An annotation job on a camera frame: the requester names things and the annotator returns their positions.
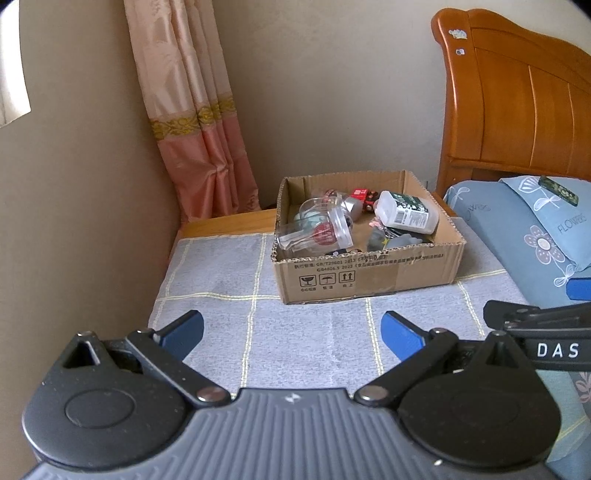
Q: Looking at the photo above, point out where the small clear plastic container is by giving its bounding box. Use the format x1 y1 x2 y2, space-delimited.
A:
298 196 345 227

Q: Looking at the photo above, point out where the wooden nightstand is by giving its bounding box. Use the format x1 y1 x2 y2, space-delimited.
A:
178 209 278 240

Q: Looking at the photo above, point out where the cardboard box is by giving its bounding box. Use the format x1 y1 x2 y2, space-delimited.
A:
270 170 466 305

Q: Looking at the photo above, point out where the pink curtain gold trim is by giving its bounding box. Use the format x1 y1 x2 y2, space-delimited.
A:
122 0 262 222

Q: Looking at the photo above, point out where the grey checked cloth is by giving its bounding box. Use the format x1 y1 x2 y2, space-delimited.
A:
148 217 532 388

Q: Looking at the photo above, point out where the blue bed sheet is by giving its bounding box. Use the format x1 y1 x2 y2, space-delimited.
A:
538 369 591 480

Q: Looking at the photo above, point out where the cream cloth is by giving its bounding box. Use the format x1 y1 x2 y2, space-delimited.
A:
0 41 32 127

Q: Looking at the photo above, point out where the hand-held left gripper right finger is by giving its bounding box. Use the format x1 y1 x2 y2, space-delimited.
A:
355 310 539 409

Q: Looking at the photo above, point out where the wooden bed headboard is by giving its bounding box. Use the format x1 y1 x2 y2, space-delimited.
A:
431 7 591 197

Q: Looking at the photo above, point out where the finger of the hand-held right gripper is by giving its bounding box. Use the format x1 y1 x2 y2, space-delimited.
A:
483 300 591 330
566 277 591 301

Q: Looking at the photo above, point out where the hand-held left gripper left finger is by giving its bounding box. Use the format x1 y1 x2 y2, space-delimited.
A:
60 310 232 408

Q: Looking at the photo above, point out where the red wooden toy train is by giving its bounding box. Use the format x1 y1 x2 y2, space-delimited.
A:
349 187 380 213

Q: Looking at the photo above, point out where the clear plastic cup red emblem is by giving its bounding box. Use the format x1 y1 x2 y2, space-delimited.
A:
277 205 355 257

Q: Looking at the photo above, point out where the white bottle green label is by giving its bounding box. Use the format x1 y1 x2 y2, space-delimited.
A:
373 190 439 234

